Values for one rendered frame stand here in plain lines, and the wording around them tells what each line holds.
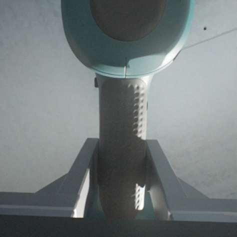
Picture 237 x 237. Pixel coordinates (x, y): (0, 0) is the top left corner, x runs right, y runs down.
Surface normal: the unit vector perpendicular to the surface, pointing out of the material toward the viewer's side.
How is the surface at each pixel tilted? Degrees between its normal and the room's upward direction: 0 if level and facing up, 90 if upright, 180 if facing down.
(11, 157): 90
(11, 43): 90
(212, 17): 90
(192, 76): 90
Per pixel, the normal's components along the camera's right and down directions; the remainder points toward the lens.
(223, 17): -0.02, 0.25
